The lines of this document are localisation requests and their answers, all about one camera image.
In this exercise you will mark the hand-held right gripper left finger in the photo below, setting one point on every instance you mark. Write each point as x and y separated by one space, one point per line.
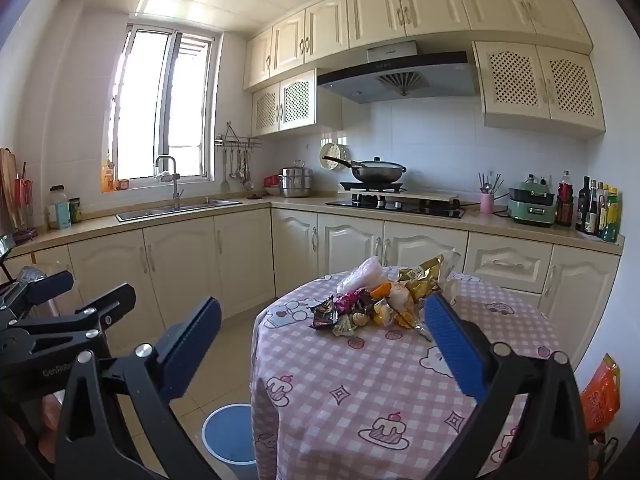
195 345

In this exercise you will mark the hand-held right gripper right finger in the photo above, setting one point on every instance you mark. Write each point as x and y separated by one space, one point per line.
455 350

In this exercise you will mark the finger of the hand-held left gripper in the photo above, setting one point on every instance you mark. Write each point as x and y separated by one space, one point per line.
117 300
47 285

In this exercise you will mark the white bag orange print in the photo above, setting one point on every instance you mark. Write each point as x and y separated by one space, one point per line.
402 305

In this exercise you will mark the gold snack bag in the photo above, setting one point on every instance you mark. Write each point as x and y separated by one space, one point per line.
422 280

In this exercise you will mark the orange wrapper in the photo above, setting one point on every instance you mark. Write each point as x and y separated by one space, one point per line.
380 302

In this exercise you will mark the blue plastic wastebasket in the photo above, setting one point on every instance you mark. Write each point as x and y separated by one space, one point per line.
230 432

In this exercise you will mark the small gold candy wrapper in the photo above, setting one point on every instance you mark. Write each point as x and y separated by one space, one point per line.
347 325

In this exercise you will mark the magenta foil wrapper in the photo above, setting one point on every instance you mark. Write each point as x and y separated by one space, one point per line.
350 302

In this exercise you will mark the clear plastic bag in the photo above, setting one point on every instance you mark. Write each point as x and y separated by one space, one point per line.
365 272

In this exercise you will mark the dark snack wrapper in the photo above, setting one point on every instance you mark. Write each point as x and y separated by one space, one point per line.
322 312

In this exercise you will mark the person's left hand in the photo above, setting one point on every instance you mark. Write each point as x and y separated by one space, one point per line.
52 417

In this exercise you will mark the translucent hanging plastic bag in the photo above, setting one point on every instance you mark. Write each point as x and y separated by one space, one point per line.
32 274

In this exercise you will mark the teal box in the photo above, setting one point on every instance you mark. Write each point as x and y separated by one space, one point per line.
62 216

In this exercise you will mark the cream base kitchen cabinets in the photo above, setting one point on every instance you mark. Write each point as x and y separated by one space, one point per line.
180 260

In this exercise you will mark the dark green small package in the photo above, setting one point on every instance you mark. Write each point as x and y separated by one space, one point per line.
75 210

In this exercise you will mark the clear jar with lid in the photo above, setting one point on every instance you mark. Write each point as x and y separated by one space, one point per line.
56 194

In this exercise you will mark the stainless steel sink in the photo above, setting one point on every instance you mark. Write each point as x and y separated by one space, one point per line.
165 212

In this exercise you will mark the wooden cutting board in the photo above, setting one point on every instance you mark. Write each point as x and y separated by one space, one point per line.
7 190

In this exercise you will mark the pink checked tablecloth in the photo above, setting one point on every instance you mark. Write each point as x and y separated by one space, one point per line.
350 385

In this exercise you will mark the small orange container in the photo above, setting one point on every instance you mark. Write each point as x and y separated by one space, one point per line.
123 185

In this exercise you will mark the orange bottle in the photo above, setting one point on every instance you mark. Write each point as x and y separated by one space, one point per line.
108 177

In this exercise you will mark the beige kitchen countertop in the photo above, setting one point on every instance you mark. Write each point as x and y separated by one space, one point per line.
475 227

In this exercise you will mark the steel sink faucet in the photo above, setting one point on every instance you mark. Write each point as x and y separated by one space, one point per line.
175 185

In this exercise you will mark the small dish cloth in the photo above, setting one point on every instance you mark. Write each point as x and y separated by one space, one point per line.
167 177

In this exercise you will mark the pink utensil holder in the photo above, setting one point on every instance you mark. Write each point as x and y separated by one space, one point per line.
487 204

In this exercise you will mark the black glass gas hob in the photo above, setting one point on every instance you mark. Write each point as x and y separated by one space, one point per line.
400 208

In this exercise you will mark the orange plastic bag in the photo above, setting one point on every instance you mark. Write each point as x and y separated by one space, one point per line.
600 395

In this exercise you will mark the hanging slotted spatula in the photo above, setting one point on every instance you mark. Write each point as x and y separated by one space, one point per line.
225 182

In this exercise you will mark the green electric cooker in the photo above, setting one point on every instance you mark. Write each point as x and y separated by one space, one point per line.
531 205

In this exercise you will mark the hanging metal ladle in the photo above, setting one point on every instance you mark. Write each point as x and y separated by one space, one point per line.
233 172

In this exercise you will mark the hanging metal skimmer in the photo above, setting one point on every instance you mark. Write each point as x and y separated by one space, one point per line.
246 180

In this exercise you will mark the red food container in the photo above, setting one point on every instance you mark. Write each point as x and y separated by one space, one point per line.
272 181

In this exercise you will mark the black portable gas burner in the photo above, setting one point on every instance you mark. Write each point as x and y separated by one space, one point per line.
372 186

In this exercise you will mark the red-label dark bottle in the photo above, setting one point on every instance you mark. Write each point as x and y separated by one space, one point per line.
565 202

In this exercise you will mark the dark wine bottle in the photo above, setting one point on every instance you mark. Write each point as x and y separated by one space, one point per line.
583 210

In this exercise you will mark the stainless steel steamer pot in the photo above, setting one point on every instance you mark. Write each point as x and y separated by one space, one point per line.
296 182

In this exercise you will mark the dark soy sauce bottle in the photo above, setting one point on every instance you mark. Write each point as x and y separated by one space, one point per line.
593 212

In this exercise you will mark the sliding kitchen window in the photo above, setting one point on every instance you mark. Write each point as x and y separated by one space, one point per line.
145 100

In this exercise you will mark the green bottle yellow label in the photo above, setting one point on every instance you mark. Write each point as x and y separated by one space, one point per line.
612 217

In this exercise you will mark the cream round colander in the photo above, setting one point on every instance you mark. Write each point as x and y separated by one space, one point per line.
332 152

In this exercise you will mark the grey range hood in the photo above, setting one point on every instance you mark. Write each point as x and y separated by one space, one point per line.
400 85

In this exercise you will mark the metal wall utensil rack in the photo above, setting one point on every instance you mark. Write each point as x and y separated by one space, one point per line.
240 141

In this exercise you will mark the cream lattice-door wall cabinet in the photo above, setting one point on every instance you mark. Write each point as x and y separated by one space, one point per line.
295 102
540 85

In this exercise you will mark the cream upper wall cabinets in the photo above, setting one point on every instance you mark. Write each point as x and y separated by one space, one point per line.
425 5

